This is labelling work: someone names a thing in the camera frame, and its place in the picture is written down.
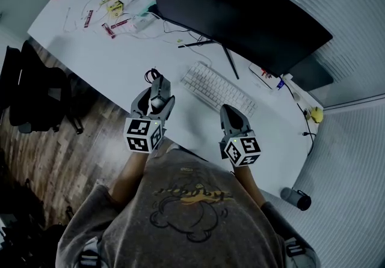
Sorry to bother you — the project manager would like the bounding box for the white keyboard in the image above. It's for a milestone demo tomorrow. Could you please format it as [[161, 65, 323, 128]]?
[[179, 61, 259, 118]]

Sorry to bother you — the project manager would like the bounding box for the yellow round toy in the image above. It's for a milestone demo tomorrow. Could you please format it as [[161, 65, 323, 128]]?
[[309, 106, 324, 124]]

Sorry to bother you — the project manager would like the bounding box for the black flat panel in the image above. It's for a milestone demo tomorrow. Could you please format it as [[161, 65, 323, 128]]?
[[291, 55, 335, 92]]

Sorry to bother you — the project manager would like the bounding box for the large black monitor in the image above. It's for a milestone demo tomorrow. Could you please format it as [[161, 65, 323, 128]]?
[[149, 0, 334, 80]]

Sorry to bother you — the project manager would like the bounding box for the black equipment pile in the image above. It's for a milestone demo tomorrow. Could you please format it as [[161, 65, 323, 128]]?
[[0, 176, 67, 268]]

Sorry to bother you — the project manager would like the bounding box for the red narrow packet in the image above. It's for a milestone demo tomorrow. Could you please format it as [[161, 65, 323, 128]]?
[[82, 9, 94, 29], [110, 19, 132, 30], [100, 22, 117, 39]]

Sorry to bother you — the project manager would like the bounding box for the person's right forearm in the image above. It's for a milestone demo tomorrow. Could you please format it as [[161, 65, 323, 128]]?
[[232, 163, 267, 208]]

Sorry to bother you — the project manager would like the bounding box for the teal flat object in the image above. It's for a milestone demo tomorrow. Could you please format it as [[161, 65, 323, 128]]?
[[139, 0, 158, 19]]

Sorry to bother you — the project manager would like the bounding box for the white keyboard cable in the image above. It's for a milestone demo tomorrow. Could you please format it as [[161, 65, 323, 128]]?
[[163, 39, 213, 68]]

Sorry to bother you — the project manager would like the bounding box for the flat white box device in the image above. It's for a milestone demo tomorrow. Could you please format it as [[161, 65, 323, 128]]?
[[248, 62, 282, 91]]

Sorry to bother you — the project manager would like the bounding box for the yellow small box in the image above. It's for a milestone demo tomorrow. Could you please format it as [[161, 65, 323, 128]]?
[[106, 0, 126, 19]]

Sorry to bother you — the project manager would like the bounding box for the black mouse cable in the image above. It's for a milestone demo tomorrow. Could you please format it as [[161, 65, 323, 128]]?
[[144, 66, 162, 85]]

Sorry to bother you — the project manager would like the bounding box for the long black cable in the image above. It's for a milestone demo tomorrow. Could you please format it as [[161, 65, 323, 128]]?
[[282, 79, 318, 157]]

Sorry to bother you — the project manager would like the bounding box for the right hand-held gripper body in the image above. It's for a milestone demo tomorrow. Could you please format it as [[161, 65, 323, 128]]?
[[218, 127, 262, 169]]

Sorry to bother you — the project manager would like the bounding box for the grey black computer mouse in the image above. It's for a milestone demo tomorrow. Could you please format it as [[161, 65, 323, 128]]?
[[149, 75, 172, 112]]

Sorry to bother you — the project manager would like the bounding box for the white power adapter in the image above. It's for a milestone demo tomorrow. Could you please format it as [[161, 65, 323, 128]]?
[[132, 14, 155, 34]]

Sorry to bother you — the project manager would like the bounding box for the thin white cable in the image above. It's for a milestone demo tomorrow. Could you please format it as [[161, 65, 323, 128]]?
[[62, 0, 109, 34]]

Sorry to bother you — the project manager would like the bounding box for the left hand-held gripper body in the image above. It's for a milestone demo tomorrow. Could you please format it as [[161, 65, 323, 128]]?
[[123, 107, 168, 154]]

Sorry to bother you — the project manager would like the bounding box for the person's grey printed t-shirt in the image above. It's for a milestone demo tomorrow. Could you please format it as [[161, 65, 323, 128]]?
[[55, 142, 320, 268]]

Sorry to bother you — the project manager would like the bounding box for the black office chair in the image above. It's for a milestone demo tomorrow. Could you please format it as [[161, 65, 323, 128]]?
[[0, 39, 84, 136]]

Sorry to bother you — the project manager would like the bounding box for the person's left forearm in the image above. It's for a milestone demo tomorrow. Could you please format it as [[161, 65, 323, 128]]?
[[109, 148, 152, 205]]

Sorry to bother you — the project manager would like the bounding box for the grey black bottle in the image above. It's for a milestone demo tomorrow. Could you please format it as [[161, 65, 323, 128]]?
[[280, 187, 312, 212]]

